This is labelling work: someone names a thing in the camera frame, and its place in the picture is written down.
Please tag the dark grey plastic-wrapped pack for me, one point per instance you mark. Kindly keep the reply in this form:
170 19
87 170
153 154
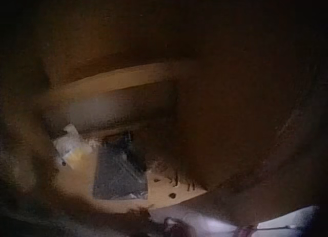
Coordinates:
116 170

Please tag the white plastic packet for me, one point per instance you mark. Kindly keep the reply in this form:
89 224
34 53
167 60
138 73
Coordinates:
69 145

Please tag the brown cardboard box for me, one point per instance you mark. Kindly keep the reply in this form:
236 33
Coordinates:
77 182

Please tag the white sheet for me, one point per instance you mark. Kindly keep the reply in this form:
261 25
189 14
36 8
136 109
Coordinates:
289 219

